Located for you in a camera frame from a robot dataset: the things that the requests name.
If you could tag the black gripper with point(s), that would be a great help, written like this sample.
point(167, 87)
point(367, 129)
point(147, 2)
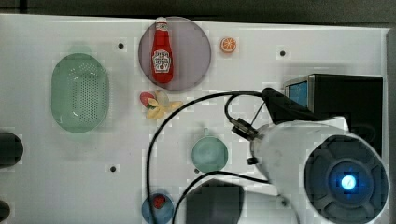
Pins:
point(282, 109)

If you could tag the black toaster oven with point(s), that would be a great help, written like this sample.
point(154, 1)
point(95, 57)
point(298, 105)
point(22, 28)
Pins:
point(359, 99)

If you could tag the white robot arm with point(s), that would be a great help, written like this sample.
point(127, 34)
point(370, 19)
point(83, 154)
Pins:
point(323, 174)

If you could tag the orange slice toy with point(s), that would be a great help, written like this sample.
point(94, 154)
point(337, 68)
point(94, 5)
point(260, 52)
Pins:
point(228, 45)

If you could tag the grey round plate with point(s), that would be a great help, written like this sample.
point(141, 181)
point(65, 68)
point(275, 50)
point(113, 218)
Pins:
point(191, 53)

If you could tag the peeled banana toy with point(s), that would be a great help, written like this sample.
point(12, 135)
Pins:
point(158, 104)

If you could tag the red ketchup bottle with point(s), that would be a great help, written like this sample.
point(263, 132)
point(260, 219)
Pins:
point(161, 53)

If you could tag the red strawberry toy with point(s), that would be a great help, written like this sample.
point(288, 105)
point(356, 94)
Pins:
point(159, 201)

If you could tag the blue bowl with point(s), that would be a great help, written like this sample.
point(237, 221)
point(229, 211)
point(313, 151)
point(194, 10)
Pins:
point(163, 215)

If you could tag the green oval colander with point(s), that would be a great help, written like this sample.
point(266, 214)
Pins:
point(79, 93)

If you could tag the black cylinder cup lower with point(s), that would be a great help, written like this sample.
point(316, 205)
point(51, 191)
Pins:
point(4, 211)

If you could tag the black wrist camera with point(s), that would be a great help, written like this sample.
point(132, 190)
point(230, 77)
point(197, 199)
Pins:
point(244, 129)

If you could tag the green pot with handle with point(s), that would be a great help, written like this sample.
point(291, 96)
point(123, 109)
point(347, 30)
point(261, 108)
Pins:
point(209, 154)

